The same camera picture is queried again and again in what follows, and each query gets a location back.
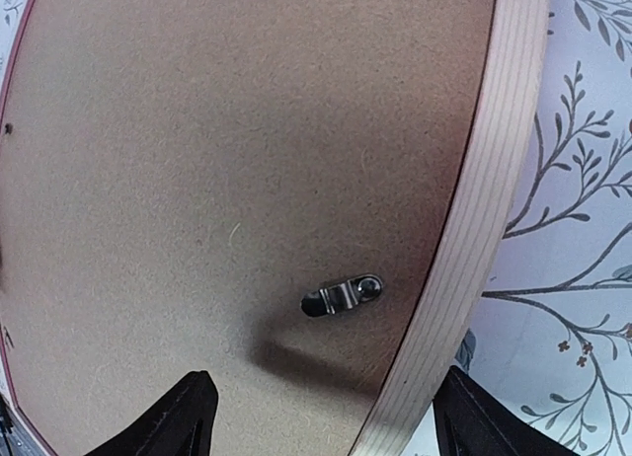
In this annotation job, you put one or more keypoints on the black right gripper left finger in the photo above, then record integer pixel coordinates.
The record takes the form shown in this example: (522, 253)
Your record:
(179, 423)

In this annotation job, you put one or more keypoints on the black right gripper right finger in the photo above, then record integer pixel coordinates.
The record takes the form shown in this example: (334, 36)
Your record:
(470, 421)

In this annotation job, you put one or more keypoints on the pink wooden picture frame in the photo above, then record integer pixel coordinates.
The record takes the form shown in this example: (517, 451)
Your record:
(469, 229)

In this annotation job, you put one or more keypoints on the brown fibreboard backing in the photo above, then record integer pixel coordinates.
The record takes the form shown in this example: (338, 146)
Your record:
(197, 179)

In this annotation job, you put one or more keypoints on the metal turn clip right lower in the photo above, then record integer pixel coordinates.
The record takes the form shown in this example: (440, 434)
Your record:
(342, 296)

